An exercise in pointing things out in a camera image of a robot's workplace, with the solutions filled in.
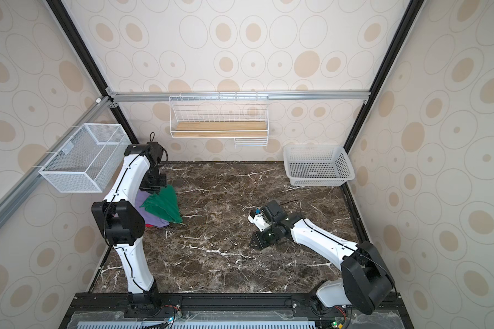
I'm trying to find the green t-shirt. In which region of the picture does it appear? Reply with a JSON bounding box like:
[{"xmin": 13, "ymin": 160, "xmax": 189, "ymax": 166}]
[{"xmin": 141, "ymin": 185, "xmax": 183, "ymax": 223}]

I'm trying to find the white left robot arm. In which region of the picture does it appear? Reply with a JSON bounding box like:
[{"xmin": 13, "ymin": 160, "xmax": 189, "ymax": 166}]
[{"xmin": 91, "ymin": 141, "xmax": 167, "ymax": 307}]

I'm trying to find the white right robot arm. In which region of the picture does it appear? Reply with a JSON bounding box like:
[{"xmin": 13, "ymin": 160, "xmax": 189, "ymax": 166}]
[{"xmin": 248, "ymin": 200, "xmax": 395, "ymax": 315}]

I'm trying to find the folded purple t-shirt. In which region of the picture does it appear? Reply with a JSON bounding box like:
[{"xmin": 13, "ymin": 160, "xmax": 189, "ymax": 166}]
[{"xmin": 134, "ymin": 190, "xmax": 169, "ymax": 228}]

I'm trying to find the wooden shelf board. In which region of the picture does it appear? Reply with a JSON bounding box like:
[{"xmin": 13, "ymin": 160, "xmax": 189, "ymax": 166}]
[{"xmin": 171, "ymin": 122, "xmax": 268, "ymax": 138}]

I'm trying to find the white plastic laundry basket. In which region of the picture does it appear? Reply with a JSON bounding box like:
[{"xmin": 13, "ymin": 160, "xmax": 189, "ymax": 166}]
[{"xmin": 284, "ymin": 145, "xmax": 355, "ymax": 187}]

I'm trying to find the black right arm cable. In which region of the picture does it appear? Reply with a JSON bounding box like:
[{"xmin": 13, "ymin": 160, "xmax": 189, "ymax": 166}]
[{"xmin": 277, "ymin": 199, "xmax": 397, "ymax": 297}]

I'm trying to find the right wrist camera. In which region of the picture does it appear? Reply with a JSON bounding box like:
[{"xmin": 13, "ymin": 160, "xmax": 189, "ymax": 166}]
[{"xmin": 248, "ymin": 208, "xmax": 270, "ymax": 232}]

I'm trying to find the white wire mesh basket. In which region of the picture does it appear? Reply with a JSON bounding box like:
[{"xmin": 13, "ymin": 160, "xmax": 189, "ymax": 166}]
[{"xmin": 39, "ymin": 123, "xmax": 130, "ymax": 193}]

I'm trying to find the horizontal aluminium back rail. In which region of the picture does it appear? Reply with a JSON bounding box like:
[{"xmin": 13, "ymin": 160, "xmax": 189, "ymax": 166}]
[{"xmin": 109, "ymin": 90, "xmax": 371, "ymax": 103}]

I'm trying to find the white wire wall shelf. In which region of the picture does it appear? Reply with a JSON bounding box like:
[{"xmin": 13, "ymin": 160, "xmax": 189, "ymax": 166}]
[{"xmin": 169, "ymin": 99, "xmax": 270, "ymax": 147}]

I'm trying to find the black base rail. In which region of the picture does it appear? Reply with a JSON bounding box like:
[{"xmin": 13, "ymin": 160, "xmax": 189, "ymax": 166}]
[{"xmin": 60, "ymin": 293, "xmax": 413, "ymax": 328}]

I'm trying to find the aluminium left wall rail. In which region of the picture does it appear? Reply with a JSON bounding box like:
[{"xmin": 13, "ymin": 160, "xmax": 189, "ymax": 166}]
[{"xmin": 0, "ymin": 96, "xmax": 111, "ymax": 230}]

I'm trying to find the black left corner post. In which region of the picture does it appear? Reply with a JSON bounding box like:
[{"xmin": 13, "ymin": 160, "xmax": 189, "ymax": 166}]
[{"xmin": 44, "ymin": 0, "xmax": 139, "ymax": 144}]

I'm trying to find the black corner post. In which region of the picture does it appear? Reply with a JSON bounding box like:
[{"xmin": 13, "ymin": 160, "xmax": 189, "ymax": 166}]
[
  {"xmin": 44, "ymin": 0, "xmax": 139, "ymax": 144},
  {"xmin": 343, "ymin": 0, "xmax": 425, "ymax": 154}
]

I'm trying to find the black right corner post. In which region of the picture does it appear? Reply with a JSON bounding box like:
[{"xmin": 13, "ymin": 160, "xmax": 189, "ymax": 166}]
[{"xmin": 343, "ymin": 0, "xmax": 425, "ymax": 154}]

